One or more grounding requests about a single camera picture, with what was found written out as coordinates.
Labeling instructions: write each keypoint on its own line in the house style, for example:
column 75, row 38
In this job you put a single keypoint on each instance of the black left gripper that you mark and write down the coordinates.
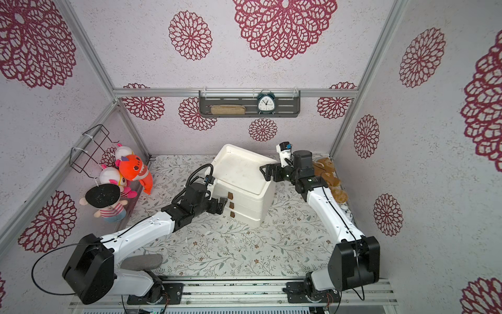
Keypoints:
column 214, row 205

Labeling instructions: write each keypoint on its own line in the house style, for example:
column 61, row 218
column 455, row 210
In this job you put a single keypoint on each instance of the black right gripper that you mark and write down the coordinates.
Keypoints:
column 276, row 173

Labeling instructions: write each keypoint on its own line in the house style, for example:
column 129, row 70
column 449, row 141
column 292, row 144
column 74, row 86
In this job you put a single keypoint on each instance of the white three-drawer cabinet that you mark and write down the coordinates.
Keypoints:
column 237, row 171

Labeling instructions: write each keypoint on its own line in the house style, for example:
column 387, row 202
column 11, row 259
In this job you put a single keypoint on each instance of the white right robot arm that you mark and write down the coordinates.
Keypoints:
column 355, row 260

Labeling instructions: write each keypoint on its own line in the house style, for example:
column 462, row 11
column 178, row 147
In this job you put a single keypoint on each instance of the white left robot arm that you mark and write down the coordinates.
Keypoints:
column 92, row 272

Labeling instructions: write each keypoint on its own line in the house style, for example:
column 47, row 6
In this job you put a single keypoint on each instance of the brown teddy bear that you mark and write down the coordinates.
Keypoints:
column 325, row 169

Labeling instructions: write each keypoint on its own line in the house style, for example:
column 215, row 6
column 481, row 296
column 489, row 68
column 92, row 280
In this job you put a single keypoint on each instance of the floral table mat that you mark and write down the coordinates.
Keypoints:
column 291, row 241

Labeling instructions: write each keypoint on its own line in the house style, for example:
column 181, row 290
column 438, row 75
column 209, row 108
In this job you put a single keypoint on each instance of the green alarm clock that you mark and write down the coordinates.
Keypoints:
column 266, row 103

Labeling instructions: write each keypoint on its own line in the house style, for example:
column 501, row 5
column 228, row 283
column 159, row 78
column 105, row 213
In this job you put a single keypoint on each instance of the red orange plush fish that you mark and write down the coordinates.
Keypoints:
column 133, row 168

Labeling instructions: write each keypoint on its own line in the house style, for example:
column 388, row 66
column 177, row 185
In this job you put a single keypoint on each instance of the black haired plush doll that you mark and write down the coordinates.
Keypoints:
column 106, row 198

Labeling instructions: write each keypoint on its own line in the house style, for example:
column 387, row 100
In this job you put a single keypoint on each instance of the pink white plush doll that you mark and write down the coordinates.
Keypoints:
column 110, row 173

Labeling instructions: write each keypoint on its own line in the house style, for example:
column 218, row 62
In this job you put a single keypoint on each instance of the dark grey wall shelf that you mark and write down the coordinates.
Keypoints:
column 288, row 103

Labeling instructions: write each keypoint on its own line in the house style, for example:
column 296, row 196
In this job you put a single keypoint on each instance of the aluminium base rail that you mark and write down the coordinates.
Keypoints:
column 246, row 295

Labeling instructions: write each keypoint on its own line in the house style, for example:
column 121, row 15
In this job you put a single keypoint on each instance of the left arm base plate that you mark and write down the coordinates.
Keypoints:
column 168, row 293

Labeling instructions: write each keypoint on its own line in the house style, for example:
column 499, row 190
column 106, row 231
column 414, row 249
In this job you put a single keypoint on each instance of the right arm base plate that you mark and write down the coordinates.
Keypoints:
column 301, row 292

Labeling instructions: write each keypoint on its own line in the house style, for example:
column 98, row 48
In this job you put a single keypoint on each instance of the black wire basket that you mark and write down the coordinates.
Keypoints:
column 97, row 151

